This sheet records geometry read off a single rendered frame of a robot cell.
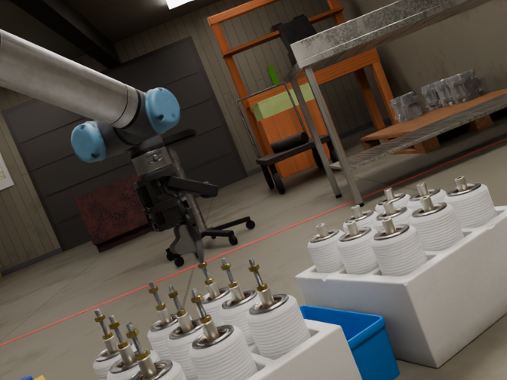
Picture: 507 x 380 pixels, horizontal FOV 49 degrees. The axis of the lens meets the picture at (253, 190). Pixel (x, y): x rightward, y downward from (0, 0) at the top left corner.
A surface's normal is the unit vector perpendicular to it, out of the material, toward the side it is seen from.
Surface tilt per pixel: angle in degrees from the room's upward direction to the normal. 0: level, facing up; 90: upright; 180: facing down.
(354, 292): 90
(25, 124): 90
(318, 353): 90
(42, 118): 90
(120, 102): 114
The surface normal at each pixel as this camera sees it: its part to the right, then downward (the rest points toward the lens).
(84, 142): -0.50, 0.28
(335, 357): 0.46, -0.11
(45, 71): 0.75, 0.13
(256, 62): 0.05, 0.07
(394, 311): -0.80, 0.37
